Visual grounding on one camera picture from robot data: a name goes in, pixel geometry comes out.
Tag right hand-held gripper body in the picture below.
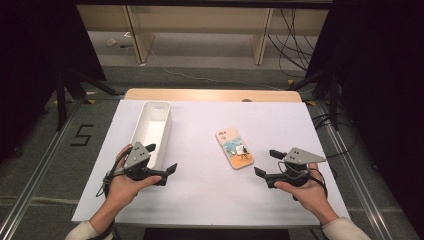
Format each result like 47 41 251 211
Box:
266 147 327 190

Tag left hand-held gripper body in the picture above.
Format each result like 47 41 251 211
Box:
123 141 169 187

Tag white plastic bin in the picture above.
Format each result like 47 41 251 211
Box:
129 100 173 171

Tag person's left hand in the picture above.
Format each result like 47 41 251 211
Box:
100 143 164 218

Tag person's right hand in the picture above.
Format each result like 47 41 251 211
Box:
273 162 338 222

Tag white table sheet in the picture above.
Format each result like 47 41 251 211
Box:
71 99 350 228

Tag black metal stand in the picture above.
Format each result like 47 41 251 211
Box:
54 68 126 132
288 66 342 132

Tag beige wooden bench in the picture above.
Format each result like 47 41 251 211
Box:
76 4 329 66

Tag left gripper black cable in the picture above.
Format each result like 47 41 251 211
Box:
95 151 134 198

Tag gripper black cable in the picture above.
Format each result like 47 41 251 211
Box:
95 151 134 198
278 160 330 202

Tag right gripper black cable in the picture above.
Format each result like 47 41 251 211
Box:
278 160 330 202

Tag black floor cable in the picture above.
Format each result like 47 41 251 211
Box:
312 112 358 160

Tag aluminium floor rail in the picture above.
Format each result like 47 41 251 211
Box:
0 99 86 240
314 101 397 240

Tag bundle of black cables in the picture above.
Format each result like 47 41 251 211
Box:
267 8 317 79

